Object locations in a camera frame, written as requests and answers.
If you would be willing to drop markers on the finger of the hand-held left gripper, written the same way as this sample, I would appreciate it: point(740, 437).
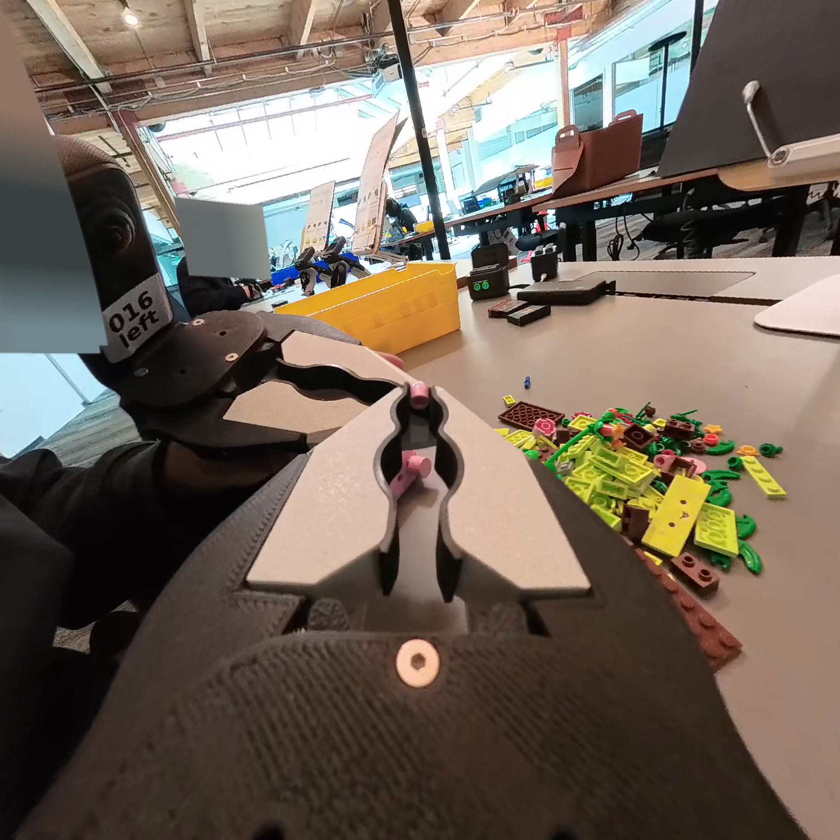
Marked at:
point(295, 413)
point(341, 358)

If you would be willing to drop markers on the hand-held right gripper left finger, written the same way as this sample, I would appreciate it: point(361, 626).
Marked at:
point(315, 518)

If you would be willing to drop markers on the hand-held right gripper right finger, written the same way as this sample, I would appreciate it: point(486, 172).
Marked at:
point(512, 525)

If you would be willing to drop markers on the person's left forearm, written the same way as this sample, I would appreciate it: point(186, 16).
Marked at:
point(79, 512)

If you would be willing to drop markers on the black hobby robot arm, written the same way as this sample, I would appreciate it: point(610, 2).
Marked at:
point(328, 266)

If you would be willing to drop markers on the person's left hand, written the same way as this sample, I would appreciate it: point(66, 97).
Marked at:
point(216, 476)

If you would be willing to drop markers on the yellow plastic bin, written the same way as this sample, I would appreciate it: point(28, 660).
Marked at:
point(394, 308)

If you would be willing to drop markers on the pink toy connector piece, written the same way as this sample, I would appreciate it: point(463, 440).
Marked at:
point(410, 474)

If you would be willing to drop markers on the pile of toy bricks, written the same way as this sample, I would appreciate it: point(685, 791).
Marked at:
point(623, 472)

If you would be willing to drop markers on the short cardboard sign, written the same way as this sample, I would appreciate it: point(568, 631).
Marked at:
point(319, 220)

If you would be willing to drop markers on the black charger case green lights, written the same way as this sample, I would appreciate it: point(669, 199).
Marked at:
point(489, 275)

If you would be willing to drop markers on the small black battery red label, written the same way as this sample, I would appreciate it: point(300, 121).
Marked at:
point(505, 307)

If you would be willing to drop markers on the tall cardboard sign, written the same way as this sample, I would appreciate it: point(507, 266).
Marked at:
point(380, 190)

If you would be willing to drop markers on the long brown toy plate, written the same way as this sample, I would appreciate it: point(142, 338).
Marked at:
point(695, 623)

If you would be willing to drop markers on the wooden-top desk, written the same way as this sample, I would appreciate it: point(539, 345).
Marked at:
point(656, 180)
point(499, 207)

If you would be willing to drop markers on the small black cube device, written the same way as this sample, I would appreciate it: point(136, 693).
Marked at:
point(544, 261)

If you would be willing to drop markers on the flat black device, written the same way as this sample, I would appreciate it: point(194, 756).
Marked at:
point(564, 290)

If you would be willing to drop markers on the black pole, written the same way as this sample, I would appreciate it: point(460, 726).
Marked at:
point(420, 131)

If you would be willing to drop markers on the lime long toy plate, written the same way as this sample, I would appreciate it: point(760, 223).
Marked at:
point(764, 477)

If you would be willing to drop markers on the brown leather bag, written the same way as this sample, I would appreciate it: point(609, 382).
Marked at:
point(597, 157)

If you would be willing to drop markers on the ceiling spot light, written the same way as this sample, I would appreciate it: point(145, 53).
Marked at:
point(131, 18)

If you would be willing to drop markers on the black office chair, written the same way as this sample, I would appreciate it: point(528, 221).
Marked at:
point(695, 229)

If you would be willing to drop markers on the white monitor stand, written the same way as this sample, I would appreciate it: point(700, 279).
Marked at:
point(800, 312)

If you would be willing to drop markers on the black computer monitor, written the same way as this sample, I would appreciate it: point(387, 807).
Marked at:
point(754, 79)

